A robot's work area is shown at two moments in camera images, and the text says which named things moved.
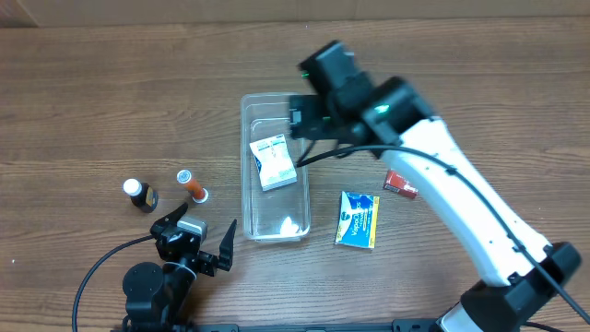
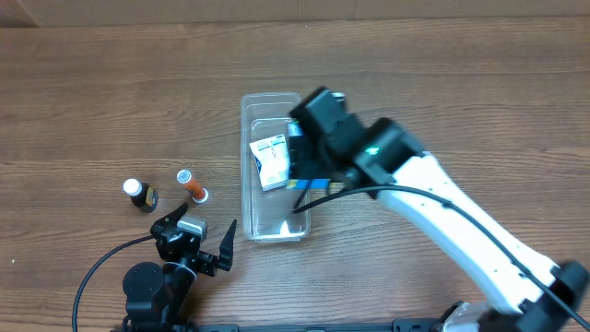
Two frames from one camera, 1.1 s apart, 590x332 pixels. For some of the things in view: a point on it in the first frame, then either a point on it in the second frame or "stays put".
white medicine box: (273, 162) stays put
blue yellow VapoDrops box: (357, 219) → (305, 184)
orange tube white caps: (197, 193) stays put
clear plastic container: (283, 212) stays put
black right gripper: (303, 118) → (304, 162)
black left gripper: (194, 254) stays put
